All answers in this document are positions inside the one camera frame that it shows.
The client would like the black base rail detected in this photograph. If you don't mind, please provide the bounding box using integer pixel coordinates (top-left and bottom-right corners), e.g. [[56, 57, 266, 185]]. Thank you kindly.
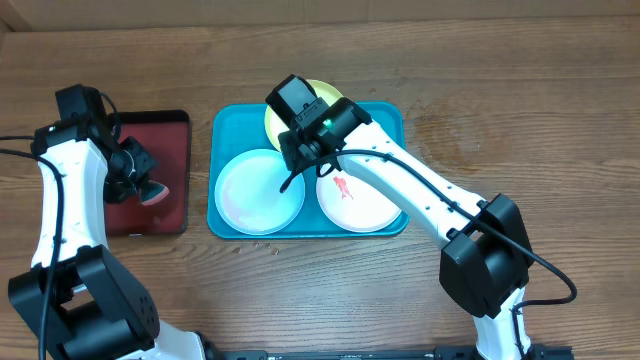
[[199, 344, 575, 360]]

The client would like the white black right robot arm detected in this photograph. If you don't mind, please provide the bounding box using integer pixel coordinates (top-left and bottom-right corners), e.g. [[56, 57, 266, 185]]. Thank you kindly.
[[266, 93, 533, 359]]

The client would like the teal plastic tray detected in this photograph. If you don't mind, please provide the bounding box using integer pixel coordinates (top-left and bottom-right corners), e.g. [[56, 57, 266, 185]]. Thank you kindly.
[[207, 101, 406, 240]]

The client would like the black tray with red water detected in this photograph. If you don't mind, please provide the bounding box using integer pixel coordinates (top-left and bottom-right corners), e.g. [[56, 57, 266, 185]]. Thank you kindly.
[[105, 110, 191, 237]]

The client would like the yellow plate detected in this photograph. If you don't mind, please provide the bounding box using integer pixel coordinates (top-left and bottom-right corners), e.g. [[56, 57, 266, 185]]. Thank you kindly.
[[264, 79, 343, 151]]

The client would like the light blue plate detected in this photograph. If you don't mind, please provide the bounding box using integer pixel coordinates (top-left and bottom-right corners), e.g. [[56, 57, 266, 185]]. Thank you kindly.
[[214, 149, 306, 236]]

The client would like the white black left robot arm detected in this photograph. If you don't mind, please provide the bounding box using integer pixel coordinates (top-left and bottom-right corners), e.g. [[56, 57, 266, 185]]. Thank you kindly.
[[8, 125, 215, 359]]

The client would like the white plate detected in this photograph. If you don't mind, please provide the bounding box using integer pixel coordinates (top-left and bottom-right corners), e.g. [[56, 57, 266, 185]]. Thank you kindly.
[[316, 170, 401, 233]]

